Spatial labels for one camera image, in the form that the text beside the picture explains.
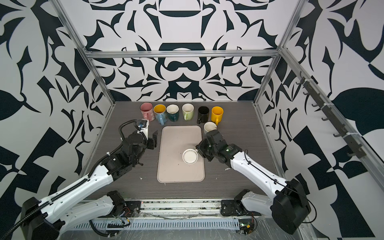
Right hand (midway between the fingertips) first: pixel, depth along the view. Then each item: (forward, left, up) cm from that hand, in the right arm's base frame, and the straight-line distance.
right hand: (194, 147), depth 79 cm
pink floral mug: (+30, +31, -5) cm, 44 cm away
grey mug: (+18, -10, -7) cm, 22 cm away
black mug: (+28, -6, -8) cm, 30 cm away
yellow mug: (+28, -16, -8) cm, 33 cm away
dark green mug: (+32, +15, -7) cm, 36 cm away
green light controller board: (-33, -24, -17) cm, 44 cm away
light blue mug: (+27, +22, -4) cm, 35 cm away
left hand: (+5, +21, +10) cm, 24 cm away
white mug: (-4, +2, -2) cm, 5 cm away
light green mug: (+34, +4, -9) cm, 35 cm away
